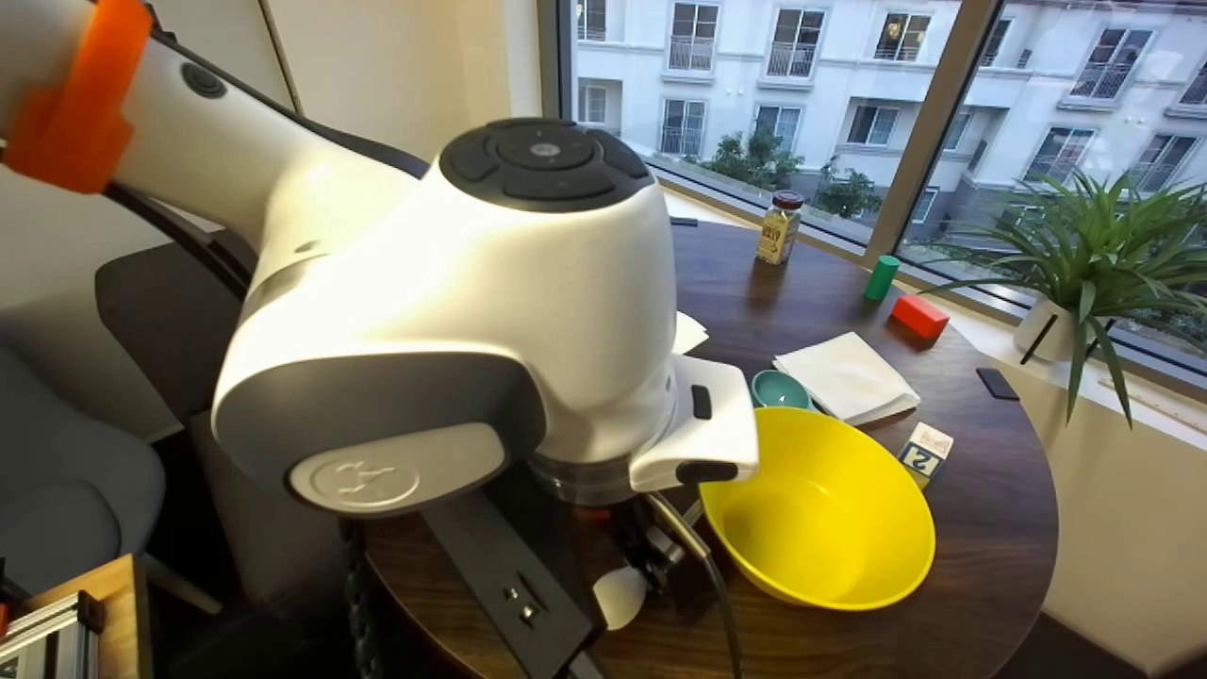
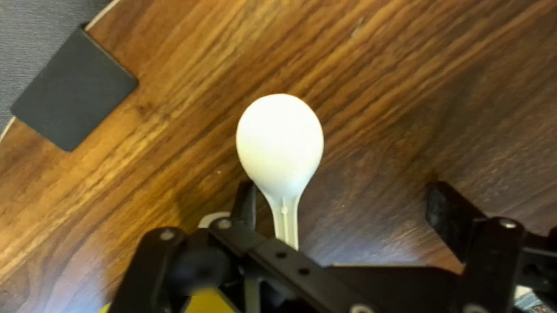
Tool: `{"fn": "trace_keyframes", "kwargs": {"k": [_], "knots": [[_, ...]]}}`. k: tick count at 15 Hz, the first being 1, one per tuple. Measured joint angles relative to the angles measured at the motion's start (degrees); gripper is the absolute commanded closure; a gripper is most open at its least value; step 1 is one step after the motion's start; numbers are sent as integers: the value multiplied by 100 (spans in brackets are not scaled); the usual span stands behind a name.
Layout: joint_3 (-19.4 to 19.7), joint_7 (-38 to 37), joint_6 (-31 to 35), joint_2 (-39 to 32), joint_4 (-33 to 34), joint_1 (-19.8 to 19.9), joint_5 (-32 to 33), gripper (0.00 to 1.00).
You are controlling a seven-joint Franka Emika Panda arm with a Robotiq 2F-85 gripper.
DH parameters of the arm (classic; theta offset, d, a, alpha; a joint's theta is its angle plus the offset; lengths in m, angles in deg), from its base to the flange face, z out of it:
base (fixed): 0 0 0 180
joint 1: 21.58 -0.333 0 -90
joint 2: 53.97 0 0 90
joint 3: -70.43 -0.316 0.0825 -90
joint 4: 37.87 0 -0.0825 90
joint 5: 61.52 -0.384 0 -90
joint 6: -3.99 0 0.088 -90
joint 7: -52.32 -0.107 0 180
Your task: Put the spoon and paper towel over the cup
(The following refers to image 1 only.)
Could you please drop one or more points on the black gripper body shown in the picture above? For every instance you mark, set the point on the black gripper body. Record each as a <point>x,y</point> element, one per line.
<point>634,530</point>

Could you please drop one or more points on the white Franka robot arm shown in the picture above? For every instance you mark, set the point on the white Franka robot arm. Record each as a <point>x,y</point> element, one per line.
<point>476,314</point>

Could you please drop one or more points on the yellow plastic bowl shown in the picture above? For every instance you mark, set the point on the yellow plastic bowl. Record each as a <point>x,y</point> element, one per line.
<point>832,515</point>

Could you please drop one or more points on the small teal dish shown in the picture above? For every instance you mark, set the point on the small teal dish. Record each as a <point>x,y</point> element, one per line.
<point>777,388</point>

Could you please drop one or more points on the folded white napkin stack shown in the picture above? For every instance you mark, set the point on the folded white napkin stack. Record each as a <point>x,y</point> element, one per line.
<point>848,373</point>

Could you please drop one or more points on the small white carton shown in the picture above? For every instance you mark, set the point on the small white carton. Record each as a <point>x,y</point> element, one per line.
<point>927,453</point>

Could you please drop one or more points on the jar with yellow label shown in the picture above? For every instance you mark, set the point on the jar with yellow label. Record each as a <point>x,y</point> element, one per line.
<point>777,230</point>

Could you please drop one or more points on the green cylinder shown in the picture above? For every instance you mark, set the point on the green cylinder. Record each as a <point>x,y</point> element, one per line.
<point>881,279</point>

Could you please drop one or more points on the red block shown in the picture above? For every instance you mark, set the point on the red block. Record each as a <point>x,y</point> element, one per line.
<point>917,319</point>

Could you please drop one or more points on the black table edge pad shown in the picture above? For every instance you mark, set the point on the black table edge pad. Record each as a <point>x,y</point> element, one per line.
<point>998,383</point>

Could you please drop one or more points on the dark grey sofa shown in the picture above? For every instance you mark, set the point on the dark grey sofa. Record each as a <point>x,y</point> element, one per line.
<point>164,324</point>

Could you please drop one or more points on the green potted plant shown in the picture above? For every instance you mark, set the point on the green potted plant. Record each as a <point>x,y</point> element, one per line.
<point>1106,251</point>

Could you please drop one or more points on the grey chair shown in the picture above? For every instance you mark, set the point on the grey chair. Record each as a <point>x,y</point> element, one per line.
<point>60,478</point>

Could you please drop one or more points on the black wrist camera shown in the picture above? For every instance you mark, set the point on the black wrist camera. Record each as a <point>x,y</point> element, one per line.
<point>514,588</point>

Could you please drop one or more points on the window frame post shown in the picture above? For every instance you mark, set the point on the window frame post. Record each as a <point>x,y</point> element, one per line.
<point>927,126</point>

